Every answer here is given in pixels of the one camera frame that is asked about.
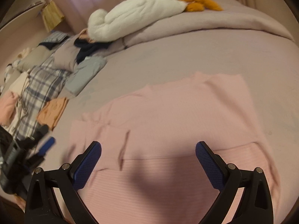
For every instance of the yellow pleated shelf curtain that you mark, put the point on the yellow pleated shelf curtain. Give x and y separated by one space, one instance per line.
52 16

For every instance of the grey pillow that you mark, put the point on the grey pillow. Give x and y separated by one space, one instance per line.
67 53

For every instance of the cream garment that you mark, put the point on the cream garment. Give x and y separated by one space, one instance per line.
19 82

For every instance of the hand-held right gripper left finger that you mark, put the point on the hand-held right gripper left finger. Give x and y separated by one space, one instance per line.
87 165

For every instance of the white goose plush toy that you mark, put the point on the white goose plush toy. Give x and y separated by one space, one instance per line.
135 16

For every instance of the striped folded cloth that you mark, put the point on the striped folded cloth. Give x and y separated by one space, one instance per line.
55 39

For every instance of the beige plush toy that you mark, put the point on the beige plush toy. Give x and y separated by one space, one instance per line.
24 52

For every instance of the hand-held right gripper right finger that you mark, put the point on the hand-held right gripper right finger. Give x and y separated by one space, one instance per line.
210 165

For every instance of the plaid pillow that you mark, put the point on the plaid pillow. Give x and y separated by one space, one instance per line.
44 81

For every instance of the pink fluffy garment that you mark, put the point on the pink fluffy garment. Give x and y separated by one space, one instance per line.
8 107

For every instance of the beige pink garment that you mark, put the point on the beige pink garment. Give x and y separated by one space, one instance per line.
84 35

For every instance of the dark navy garment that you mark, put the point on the dark navy garment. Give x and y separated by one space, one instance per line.
88 46

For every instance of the bed with grey sheet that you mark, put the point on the bed with grey sheet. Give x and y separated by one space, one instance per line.
186 58

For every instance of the grey duvet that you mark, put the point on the grey duvet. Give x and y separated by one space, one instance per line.
210 21

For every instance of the folded orange printed garment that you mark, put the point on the folded orange printed garment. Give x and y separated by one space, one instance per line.
52 113

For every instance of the pink striped long-sleeve shirt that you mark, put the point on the pink striped long-sleeve shirt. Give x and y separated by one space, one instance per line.
175 121

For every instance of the white wall shelf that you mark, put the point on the white wall shelf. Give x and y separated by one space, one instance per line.
21 2

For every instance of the folded blue-grey garment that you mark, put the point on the folded blue-grey garment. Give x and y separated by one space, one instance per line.
84 74

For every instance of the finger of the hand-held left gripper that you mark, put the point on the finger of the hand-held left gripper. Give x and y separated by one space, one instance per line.
46 145
37 135

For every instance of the person's orange clothing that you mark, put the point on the person's orange clothing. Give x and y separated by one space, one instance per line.
19 198

